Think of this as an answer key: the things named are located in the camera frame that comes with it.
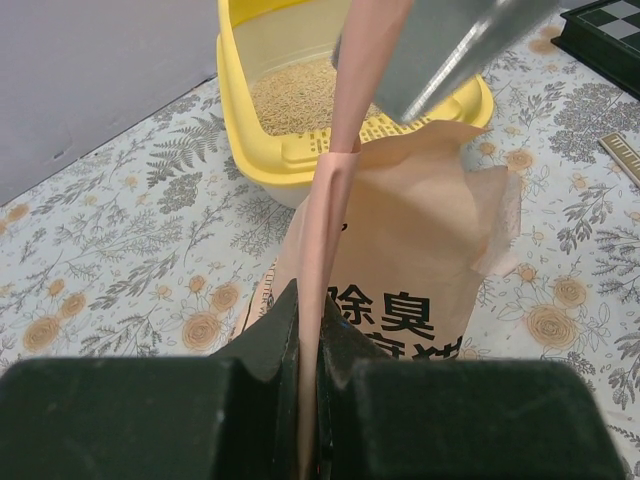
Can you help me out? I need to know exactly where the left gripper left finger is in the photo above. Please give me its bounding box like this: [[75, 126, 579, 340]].
[[1, 284, 298, 479]]

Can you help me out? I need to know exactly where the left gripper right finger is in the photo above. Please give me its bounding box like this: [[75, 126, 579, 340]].
[[314, 302, 625, 479]]

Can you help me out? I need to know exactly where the pink cat litter bag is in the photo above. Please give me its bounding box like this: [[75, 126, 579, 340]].
[[234, 0, 524, 480]]

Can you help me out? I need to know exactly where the silver metal scoop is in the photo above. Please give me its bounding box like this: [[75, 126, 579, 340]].
[[332, 1, 559, 124]]

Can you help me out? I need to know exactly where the yellow plastic litter box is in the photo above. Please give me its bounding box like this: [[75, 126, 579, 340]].
[[215, 0, 496, 207]]

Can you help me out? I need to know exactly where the gold brown bookmark strip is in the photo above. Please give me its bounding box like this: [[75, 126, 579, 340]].
[[598, 132, 640, 188]]

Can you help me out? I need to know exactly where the black white checkerboard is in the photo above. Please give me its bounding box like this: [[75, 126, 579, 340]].
[[551, 0, 639, 98]]

